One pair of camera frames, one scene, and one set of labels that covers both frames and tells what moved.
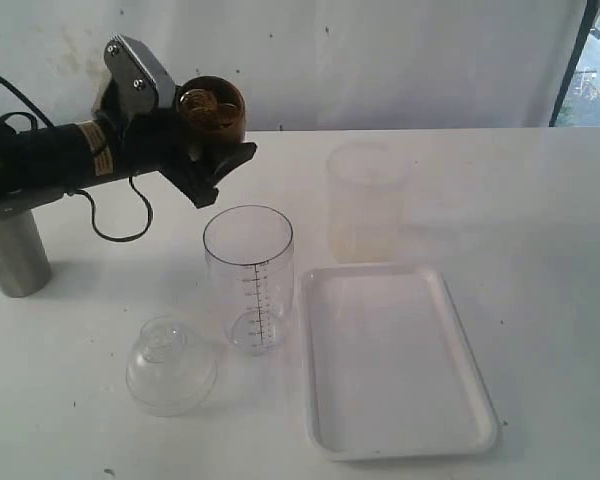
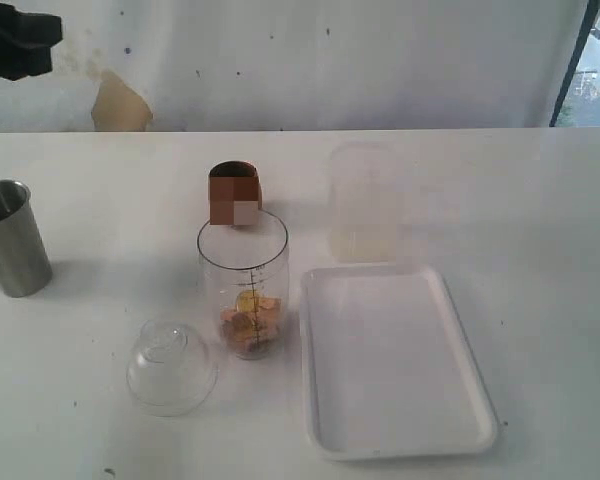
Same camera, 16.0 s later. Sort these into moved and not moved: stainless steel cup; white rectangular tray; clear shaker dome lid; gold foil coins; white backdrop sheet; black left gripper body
Moved: gold foil coins; black left gripper body
Not moved: stainless steel cup; white rectangular tray; clear shaker dome lid; white backdrop sheet
